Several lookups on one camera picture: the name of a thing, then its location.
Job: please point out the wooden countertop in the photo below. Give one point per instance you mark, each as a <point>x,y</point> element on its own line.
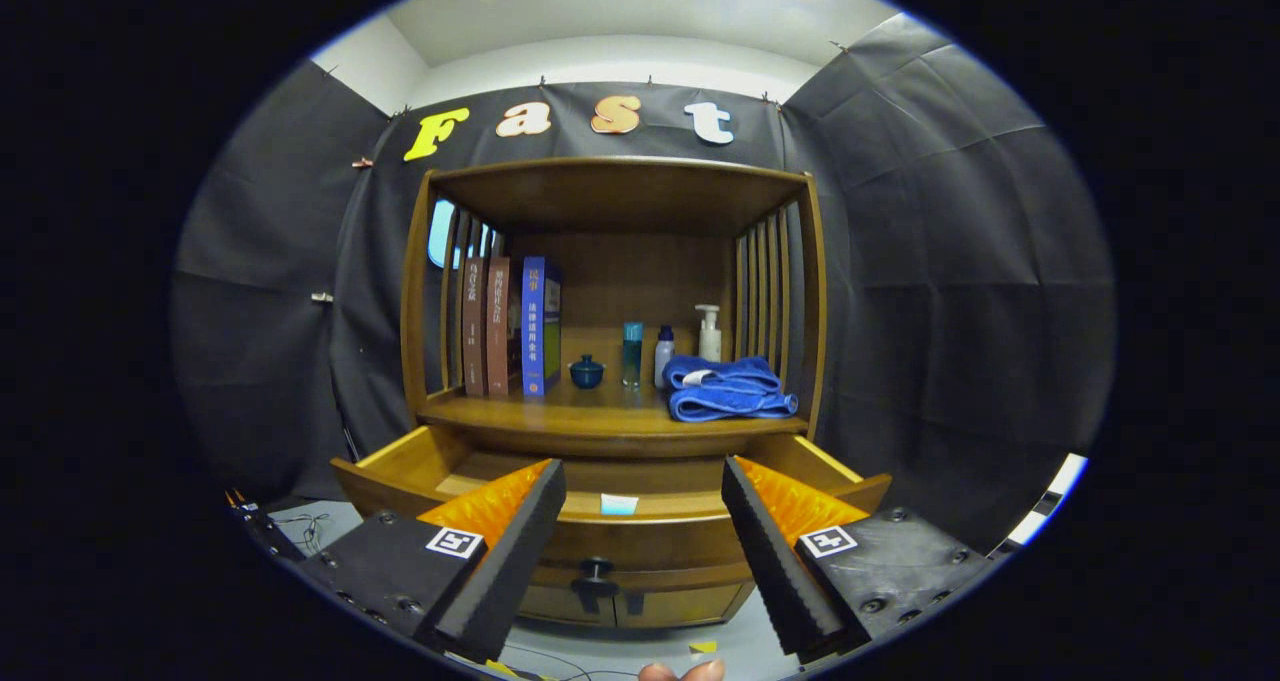
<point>600,409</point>

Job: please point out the white pump bottle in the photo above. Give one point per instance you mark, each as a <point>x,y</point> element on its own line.
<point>710,341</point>

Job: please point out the folded blue towel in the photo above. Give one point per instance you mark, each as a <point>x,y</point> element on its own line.
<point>730,396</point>

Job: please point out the reddish brown book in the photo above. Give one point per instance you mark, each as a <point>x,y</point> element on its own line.
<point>498,331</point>

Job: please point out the white bottle with blue cap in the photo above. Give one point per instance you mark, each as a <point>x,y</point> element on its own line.
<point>664,361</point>

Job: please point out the dark blue lidded teacup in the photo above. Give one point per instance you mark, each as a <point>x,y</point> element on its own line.
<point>587,373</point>

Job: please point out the wooden cabinet door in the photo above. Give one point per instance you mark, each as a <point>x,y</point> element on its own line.
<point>680,604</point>
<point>560,606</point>

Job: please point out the dark brown book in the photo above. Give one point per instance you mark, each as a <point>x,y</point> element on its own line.
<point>474,331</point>

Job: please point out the wooden cabinet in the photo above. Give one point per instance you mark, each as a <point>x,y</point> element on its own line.
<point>640,281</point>

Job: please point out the wooden drawer with dark knob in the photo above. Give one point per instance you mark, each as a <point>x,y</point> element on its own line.
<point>650,543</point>

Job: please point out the clear teal bottle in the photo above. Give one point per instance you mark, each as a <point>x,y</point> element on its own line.
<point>632,356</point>

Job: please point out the light blue squeeze tube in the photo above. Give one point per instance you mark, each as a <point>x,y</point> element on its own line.
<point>619,504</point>

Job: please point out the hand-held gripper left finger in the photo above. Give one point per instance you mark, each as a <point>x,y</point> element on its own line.
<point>515,561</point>

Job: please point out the thick blue book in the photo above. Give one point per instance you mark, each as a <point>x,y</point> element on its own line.
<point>535,331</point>

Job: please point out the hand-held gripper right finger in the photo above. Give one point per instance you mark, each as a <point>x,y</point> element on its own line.
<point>775,561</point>

